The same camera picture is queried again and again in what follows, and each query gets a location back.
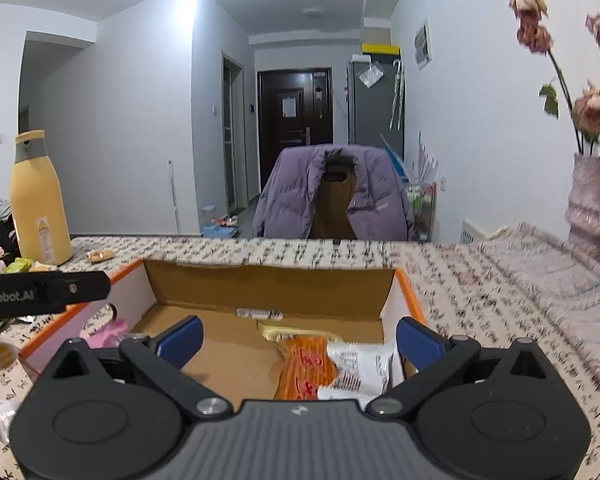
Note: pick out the large pink snack packet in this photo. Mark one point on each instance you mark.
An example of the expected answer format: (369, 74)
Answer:
(107, 335)

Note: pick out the pink textured vase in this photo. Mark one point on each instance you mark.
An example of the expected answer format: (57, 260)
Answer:
(595, 200)

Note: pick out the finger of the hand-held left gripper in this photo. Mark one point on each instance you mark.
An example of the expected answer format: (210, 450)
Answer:
(80, 287)

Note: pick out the cluttered small shelf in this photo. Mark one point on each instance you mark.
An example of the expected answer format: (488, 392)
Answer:
(422, 210)

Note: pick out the clear plastic bag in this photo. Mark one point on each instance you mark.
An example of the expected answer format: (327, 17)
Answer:
(370, 74)

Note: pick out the dark entrance door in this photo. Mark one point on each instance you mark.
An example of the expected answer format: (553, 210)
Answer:
(270, 135)

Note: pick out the small white box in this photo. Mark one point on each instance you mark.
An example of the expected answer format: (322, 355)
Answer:
(361, 57)

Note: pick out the folded pink grey quilt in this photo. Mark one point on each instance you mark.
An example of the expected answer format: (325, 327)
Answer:
(555, 285)

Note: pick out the long orange snack packet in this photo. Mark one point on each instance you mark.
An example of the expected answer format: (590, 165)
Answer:
(305, 365)

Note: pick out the blue folded rack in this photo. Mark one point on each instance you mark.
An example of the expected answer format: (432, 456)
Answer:
(395, 160)

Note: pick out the purple puffer jacket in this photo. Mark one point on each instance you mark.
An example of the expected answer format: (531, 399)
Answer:
(285, 200)

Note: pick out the pink paper fan decoration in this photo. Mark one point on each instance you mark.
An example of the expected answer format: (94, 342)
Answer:
(425, 157)

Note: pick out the wooden chair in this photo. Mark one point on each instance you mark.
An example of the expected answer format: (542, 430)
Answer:
(332, 210)

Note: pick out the small wrapped orange snack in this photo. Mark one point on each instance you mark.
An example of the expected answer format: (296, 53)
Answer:
(101, 256)

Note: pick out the white paper notice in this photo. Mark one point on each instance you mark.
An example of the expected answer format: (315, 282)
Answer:
(289, 106)

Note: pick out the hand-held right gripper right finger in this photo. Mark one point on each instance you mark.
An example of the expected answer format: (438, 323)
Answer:
(417, 342)

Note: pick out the white radiator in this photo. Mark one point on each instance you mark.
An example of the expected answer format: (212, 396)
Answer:
(477, 234)

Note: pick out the yellow box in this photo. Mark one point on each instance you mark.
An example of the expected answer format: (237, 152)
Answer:
(380, 49)

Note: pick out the interior glass door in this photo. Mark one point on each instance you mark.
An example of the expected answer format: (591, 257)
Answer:
(232, 135)

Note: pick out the small orange snack packet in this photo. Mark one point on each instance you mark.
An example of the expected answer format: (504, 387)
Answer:
(42, 267)

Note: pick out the white folded umbrella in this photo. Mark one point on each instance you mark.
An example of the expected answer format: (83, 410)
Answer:
(396, 95)

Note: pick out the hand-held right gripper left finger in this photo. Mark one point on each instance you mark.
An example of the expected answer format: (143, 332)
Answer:
(182, 342)

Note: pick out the dried pink roses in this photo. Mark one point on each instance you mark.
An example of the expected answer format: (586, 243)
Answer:
(530, 35)

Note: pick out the white labelled snack packet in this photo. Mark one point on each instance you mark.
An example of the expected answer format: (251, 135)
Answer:
(355, 367)

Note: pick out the yellow bottle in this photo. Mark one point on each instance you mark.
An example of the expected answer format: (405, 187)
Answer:
(37, 210)

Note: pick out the green white snack packet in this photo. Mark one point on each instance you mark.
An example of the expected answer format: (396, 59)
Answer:
(19, 266)

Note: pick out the orange red cardboard box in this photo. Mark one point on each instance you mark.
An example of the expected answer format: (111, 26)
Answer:
(240, 355)

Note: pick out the grey refrigerator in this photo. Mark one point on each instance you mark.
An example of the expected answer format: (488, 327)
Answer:
(370, 110)

